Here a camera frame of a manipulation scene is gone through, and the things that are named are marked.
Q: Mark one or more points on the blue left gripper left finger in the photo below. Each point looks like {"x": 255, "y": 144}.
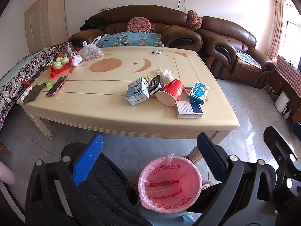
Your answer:
{"x": 87, "y": 158}

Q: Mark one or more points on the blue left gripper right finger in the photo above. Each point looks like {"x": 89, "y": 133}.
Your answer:
{"x": 214, "y": 157}

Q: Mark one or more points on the white blue pill box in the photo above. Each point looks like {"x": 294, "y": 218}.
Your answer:
{"x": 188, "y": 109}

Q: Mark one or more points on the blue white medicine box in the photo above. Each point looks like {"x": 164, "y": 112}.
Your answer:
{"x": 198, "y": 92}

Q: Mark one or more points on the purple playing card box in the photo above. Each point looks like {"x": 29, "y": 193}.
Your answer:
{"x": 187, "y": 91}

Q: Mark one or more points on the red paper cup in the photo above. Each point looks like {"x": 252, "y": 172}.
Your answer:
{"x": 170, "y": 94}

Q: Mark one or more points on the blue cartoon milk carton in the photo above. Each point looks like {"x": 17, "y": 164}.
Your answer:
{"x": 137, "y": 91}

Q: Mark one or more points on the black cigarette box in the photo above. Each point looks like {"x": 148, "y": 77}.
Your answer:
{"x": 156, "y": 84}

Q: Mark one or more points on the white tissue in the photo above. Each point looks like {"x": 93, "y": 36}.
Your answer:
{"x": 165, "y": 74}

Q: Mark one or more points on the yellow snack wrapper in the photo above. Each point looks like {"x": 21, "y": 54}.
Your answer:
{"x": 147, "y": 78}

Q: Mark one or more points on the pink lined trash bin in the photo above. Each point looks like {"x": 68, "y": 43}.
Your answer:
{"x": 169, "y": 184}

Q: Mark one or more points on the person's black trouser leg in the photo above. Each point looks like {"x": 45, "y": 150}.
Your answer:
{"x": 104, "y": 198}

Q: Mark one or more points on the white small appliance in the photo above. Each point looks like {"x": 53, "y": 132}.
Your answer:
{"x": 281, "y": 104}

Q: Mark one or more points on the green small lid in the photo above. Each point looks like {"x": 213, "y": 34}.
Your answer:
{"x": 47, "y": 84}

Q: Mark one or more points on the cream wooden coffee table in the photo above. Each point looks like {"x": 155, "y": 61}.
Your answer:
{"x": 94, "y": 97}

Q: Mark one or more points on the floral patterned bench cover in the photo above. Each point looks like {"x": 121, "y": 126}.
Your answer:
{"x": 28, "y": 69}

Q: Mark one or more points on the red tray with green cups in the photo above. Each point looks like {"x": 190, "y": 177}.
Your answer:
{"x": 59, "y": 65}

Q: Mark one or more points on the small white plastic bag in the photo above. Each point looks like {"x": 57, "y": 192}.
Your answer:
{"x": 76, "y": 60}

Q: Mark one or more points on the checkered tablecloth side table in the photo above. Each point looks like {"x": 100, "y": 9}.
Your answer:
{"x": 287, "y": 78}

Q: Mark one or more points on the brown leather armchair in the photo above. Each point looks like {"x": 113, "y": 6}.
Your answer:
{"x": 229, "y": 53}

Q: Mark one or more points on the plastic bag of peanuts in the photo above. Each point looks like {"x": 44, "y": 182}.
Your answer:
{"x": 91, "y": 51}

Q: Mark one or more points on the glass jar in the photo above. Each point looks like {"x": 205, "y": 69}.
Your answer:
{"x": 68, "y": 49}

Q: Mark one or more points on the blue floral sofa cover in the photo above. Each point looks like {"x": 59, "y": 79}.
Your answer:
{"x": 127, "y": 38}

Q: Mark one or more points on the brown round cushion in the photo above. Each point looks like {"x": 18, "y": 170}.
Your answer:
{"x": 194, "y": 22}

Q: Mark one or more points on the brown leather long sofa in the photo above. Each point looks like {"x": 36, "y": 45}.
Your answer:
{"x": 170, "y": 24}

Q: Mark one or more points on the pink round cushion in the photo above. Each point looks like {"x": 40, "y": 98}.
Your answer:
{"x": 139, "y": 25}

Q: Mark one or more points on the pink curtain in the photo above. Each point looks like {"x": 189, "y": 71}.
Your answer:
{"x": 277, "y": 31}

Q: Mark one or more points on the cream wall cabinet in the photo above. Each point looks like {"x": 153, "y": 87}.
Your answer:
{"x": 45, "y": 24}

